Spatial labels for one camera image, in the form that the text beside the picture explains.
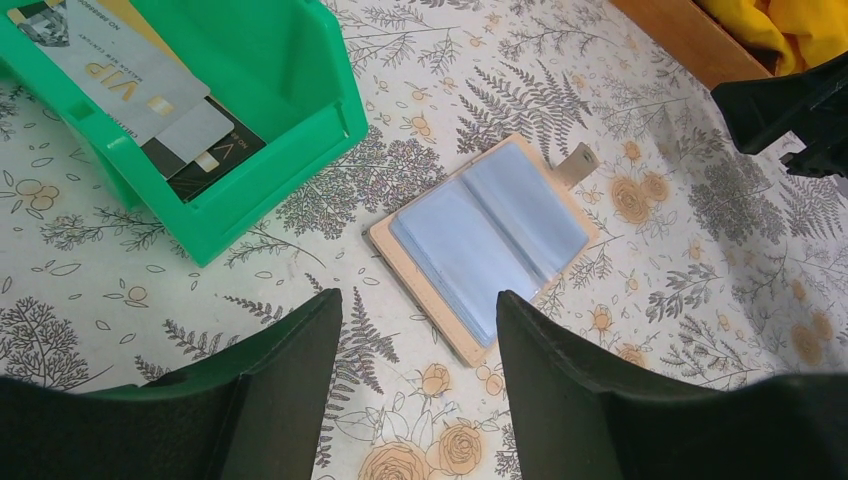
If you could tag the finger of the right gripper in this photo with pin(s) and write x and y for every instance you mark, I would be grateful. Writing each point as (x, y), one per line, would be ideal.
(811, 105)

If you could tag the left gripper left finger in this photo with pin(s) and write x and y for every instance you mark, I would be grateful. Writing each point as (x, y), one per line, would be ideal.
(251, 411)

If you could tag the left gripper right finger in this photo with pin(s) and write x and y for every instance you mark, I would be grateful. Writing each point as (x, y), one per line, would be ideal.
(581, 412)

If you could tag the black VIP card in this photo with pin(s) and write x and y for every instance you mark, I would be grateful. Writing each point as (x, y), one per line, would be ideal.
(218, 160)

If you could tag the green plastic bin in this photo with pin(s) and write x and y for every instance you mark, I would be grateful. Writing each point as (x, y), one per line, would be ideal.
(280, 67)

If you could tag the gold magnetic stripe card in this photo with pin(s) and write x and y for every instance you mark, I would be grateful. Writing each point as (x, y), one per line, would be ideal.
(125, 11)

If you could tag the yellow cloth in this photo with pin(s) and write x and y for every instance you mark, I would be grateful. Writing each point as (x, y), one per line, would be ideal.
(803, 34)

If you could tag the brown wooden tray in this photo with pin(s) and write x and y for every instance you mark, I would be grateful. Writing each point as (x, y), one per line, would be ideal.
(696, 41)

